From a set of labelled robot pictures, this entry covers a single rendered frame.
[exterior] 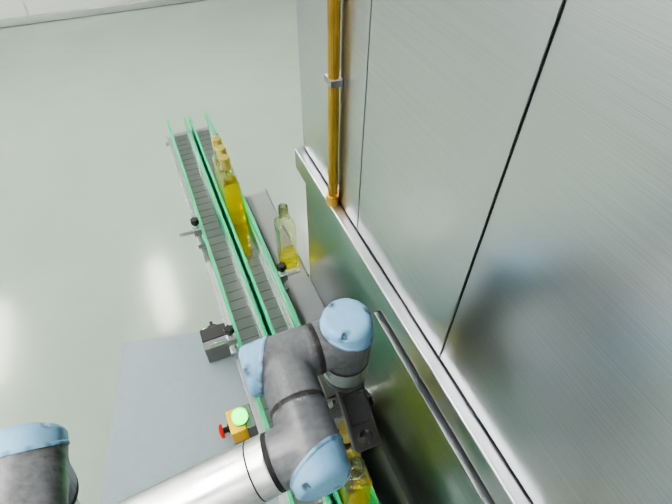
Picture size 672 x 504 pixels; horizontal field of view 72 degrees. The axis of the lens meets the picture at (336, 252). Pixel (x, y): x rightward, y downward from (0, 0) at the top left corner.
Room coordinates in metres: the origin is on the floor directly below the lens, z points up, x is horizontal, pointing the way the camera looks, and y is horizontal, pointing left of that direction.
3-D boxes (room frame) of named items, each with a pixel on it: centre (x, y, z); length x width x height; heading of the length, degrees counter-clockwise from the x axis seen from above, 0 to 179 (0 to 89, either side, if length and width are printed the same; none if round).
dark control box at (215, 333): (0.76, 0.37, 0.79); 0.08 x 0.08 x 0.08; 24
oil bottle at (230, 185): (1.24, 0.37, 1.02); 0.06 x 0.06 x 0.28; 24
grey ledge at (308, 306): (0.95, 0.13, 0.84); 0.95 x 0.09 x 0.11; 24
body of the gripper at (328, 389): (0.37, -0.01, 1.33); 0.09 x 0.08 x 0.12; 22
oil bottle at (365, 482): (0.29, -0.05, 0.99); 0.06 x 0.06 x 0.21; 24
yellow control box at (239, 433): (0.51, 0.26, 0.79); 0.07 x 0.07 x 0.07; 24
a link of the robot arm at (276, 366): (0.31, 0.07, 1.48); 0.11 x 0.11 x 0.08; 22
